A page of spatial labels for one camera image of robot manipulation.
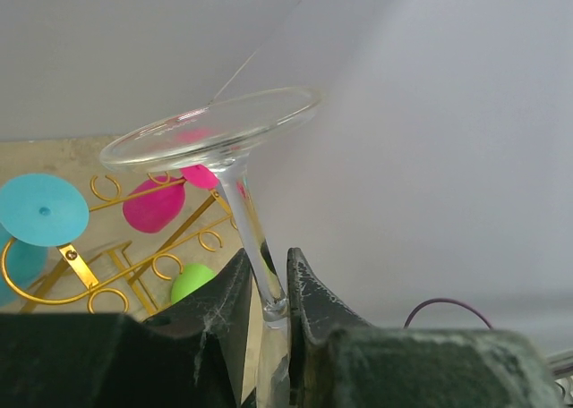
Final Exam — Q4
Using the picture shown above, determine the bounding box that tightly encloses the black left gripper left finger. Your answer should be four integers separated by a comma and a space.
143, 249, 252, 407

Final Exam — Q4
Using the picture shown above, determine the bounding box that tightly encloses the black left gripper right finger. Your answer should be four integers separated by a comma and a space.
286, 248, 372, 407

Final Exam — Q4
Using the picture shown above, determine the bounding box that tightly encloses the green plastic wine glass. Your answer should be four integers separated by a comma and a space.
170, 263, 216, 304

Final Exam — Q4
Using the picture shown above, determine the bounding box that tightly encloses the pink plastic wine glass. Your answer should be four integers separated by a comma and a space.
123, 128, 250, 234

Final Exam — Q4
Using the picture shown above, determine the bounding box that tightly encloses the clear wine glass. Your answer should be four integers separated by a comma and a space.
99, 86, 321, 328

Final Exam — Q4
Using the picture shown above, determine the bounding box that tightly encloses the blue plastic wine glass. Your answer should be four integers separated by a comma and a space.
1, 174, 90, 305

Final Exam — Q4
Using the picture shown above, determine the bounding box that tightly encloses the gold wire wine glass rack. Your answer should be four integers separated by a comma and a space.
1, 173, 239, 319

